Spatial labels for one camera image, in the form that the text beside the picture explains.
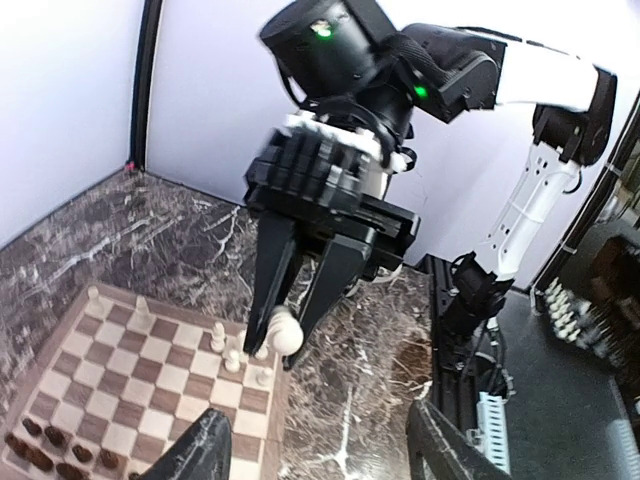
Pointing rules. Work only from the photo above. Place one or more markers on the wooden chess board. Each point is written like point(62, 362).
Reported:
point(141, 364)

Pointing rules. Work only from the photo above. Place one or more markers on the white chess pawn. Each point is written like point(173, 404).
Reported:
point(232, 361)
point(264, 377)

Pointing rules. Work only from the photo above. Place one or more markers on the black chess pieces row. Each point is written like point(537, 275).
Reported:
point(82, 450)

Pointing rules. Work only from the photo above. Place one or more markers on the white chess piece round top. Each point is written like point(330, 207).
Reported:
point(284, 333)

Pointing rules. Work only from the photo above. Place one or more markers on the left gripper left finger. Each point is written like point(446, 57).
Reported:
point(202, 452)

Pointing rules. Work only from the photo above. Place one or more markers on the white chess bishop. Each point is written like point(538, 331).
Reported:
point(218, 338)

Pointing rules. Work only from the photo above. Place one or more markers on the white slotted cable duct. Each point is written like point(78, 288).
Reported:
point(493, 431)

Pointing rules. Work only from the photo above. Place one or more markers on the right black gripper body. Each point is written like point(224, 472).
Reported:
point(319, 182)

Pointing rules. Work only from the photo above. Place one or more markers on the right black frame post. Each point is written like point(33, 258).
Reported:
point(143, 75)

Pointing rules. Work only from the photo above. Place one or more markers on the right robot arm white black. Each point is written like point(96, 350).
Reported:
point(357, 78)

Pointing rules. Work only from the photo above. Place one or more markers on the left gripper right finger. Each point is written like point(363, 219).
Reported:
point(438, 450)

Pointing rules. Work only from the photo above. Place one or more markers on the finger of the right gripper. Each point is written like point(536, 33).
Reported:
point(342, 262)
point(276, 247)

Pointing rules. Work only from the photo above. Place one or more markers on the white chess knight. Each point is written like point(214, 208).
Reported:
point(262, 355)

